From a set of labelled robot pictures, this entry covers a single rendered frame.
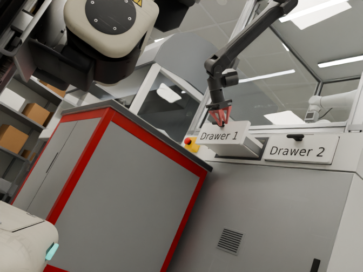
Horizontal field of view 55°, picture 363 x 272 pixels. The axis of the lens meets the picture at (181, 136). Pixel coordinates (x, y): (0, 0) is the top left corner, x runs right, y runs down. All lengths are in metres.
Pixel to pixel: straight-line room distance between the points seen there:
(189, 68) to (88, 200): 1.39
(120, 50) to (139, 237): 0.90
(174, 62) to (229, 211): 1.25
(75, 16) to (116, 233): 0.90
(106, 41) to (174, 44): 1.70
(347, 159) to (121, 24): 0.86
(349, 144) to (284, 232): 0.37
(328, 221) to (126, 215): 0.74
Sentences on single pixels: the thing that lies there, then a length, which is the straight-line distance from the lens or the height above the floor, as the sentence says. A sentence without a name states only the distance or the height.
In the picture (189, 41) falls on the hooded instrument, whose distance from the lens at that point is 2.50.
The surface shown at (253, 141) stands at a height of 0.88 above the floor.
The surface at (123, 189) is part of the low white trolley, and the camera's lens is 1.40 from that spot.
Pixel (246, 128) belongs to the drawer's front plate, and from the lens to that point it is 1.42.
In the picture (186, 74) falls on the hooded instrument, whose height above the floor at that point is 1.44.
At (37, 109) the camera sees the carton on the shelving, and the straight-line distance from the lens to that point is 4.99.
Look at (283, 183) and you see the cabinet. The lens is 1.36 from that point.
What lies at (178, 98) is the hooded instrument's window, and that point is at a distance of 2.40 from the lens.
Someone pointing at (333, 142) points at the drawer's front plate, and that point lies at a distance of 1.32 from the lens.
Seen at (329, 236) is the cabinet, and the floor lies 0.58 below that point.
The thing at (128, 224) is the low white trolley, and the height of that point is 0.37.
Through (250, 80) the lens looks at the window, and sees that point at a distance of 1.88.
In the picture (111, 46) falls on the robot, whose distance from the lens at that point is 0.74.
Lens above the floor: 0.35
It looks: 17 degrees up
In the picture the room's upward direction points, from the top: 25 degrees clockwise
